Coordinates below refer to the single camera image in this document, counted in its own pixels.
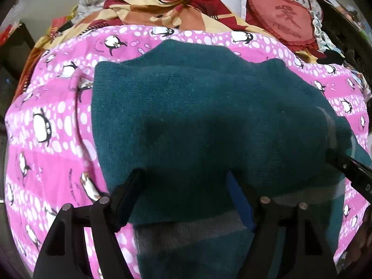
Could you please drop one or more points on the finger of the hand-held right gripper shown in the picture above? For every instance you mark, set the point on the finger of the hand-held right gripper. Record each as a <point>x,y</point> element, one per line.
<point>353,170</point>

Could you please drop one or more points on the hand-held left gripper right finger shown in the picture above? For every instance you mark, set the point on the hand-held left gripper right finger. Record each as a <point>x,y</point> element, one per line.
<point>242,200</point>

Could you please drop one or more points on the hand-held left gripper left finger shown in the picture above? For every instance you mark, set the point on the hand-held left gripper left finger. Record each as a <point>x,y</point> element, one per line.
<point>122,203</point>

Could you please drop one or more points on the teal knit sweater grey stripes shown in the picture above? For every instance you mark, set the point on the teal knit sweater grey stripes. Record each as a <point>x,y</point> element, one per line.
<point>189,116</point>

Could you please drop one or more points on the pink penguin print blanket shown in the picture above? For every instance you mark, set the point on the pink penguin print blanket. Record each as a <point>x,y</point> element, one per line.
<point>52,139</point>

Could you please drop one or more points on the dark wooden headboard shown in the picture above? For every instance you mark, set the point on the dark wooden headboard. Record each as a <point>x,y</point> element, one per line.
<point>343,29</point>

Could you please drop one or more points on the floral ruffled pillow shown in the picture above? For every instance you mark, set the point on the floral ruffled pillow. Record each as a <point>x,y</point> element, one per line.
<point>316,14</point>

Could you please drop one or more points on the red heart-shaped cushion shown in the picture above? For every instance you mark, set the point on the red heart-shaped cushion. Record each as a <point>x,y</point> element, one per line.
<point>279,14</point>

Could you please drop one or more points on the red yellow patterned quilt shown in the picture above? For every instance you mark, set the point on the red yellow patterned quilt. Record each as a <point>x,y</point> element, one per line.
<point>162,8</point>

